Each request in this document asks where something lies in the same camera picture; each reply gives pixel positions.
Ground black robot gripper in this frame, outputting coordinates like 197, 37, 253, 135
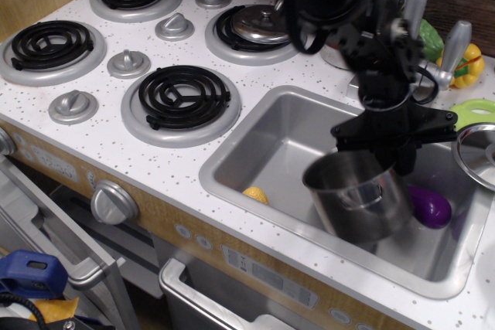
331, 92, 458, 175

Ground stainless steel pot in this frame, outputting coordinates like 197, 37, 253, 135
302, 151, 414, 244

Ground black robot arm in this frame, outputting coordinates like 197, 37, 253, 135
282, 0, 457, 175

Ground grey sink basin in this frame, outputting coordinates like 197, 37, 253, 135
200, 86, 494, 299

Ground steel pot lid on burner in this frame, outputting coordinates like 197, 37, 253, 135
231, 5, 289, 45

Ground purple toy eggplant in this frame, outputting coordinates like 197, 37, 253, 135
408, 185, 452, 230

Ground steel bowl at right edge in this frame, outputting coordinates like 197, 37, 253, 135
451, 123, 494, 191

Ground yellow toy bell pepper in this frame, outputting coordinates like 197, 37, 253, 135
450, 43, 485, 89

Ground small steel saucepan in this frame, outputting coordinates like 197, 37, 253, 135
319, 45, 350, 71

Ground green toy vegetable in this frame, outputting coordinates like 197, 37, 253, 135
418, 19, 445, 63

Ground yellow toy corn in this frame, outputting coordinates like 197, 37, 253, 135
242, 186, 269, 205

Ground silver toy faucet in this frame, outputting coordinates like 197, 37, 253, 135
404, 0, 454, 90

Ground black coil burner back right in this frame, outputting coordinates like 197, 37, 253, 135
214, 5, 291, 53

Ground black coil burner front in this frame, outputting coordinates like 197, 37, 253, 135
138, 65, 231, 130

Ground silver stove knob upper middle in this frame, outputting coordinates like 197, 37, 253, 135
155, 12, 195, 42

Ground silver stove knob lower middle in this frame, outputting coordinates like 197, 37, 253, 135
107, 49, 151, 79

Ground large silver oven dial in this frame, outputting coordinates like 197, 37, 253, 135
90, 179, 139, 226

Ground silver stove knob bottom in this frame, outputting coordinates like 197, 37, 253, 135
48, 90, 99, 125

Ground black coil burner far left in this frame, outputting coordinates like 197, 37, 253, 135
11, 21, 94, 70

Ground yellow cloth piece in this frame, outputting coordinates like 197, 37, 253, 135
34, 298, 80, 324

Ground silver dial at left edge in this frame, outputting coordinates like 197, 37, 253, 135
0, 128, 17, 155

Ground light green toy ring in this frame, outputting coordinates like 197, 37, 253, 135
447, 99, 495, 134

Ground silver faucet lever handle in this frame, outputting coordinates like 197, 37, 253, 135
441, 20, 472, 75

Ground silver dishwasher door handle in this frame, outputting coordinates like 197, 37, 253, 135
159, 258, 292, 329

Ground silver oven door handle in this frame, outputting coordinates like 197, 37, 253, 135
1, 156, 120, 291

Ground black cable bottom left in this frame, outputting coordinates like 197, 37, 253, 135
0, 293, 50, 330

